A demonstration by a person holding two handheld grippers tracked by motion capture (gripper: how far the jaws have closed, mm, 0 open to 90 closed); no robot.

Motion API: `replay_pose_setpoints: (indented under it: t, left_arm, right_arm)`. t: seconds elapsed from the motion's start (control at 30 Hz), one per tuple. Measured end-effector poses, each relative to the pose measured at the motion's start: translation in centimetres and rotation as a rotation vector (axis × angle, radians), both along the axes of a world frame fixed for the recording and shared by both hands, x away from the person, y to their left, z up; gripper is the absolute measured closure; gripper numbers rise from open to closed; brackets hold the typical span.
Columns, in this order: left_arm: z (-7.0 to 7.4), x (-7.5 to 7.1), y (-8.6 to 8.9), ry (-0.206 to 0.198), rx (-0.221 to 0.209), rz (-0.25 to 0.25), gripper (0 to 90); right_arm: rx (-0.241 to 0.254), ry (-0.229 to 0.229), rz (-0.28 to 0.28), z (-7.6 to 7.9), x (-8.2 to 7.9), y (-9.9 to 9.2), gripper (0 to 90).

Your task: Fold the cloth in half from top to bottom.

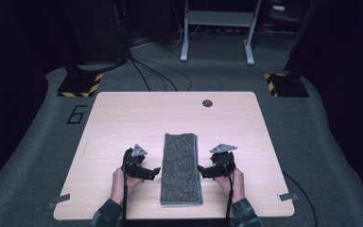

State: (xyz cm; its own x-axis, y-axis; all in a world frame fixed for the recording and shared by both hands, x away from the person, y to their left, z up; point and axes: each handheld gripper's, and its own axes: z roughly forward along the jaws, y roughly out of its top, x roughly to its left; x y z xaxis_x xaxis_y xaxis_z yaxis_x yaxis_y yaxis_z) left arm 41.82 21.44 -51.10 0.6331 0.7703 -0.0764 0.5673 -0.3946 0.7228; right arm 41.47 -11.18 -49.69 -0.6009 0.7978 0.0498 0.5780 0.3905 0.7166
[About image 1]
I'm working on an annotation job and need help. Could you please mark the black equipment cabinet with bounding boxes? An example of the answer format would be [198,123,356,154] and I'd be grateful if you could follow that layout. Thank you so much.
[63,0,130,64]

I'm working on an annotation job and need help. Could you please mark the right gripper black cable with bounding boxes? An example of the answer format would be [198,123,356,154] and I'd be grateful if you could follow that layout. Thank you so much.
[216,155,234,227]

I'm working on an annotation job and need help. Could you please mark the black stand pole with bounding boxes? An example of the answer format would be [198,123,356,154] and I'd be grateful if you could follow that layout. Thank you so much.
[284,0,315,75]
[60,0,84,77]

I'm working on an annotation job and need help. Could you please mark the white metal stand frame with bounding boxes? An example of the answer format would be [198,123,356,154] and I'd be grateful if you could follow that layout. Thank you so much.
[180,0,263,67]

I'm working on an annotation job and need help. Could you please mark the dark curtain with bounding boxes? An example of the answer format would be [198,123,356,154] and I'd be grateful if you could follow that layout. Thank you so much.
[296,0,363,209]
[0,0,64,200]

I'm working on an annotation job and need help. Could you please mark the grey towel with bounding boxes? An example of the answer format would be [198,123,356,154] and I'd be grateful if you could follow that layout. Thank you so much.
[159,132,204,206]

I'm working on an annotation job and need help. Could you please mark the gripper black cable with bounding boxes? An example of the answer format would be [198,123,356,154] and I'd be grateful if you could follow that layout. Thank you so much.
[216,155,234,227]
[120,154,130,227]

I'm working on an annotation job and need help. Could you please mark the person's right hand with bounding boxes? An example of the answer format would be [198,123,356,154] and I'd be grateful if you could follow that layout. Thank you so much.
[213,166,246,204]

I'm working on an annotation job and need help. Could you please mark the dark box with white label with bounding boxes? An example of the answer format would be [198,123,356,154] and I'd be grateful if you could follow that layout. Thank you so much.
[268,0,299,24]

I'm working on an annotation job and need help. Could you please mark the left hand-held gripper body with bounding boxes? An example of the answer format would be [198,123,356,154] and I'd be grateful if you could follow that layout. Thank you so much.
[121,143,154,180]

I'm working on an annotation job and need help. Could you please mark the white floor cables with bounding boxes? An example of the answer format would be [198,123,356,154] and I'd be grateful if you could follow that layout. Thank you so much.
[130,0,202,50]

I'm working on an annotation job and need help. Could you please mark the person's left hand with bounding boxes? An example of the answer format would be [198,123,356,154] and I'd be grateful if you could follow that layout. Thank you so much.
[110,166,144,206]

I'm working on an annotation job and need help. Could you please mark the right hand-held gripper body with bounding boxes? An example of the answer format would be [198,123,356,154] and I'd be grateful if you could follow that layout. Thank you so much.
[209,143,238,179]

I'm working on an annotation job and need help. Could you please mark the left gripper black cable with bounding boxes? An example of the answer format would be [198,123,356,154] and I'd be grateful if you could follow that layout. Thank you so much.
[120,154,130,227]

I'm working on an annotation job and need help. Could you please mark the black yellow striped stand base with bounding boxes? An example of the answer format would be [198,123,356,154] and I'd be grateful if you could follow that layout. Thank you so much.
[57,72,104,98]
[263,72,311,98]

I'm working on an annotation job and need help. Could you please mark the black floor cable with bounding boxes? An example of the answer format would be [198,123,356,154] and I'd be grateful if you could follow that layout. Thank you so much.
[130,56,180,93]
[131,56,194,93]
[282,170,319,227]
[128,56,152,93]

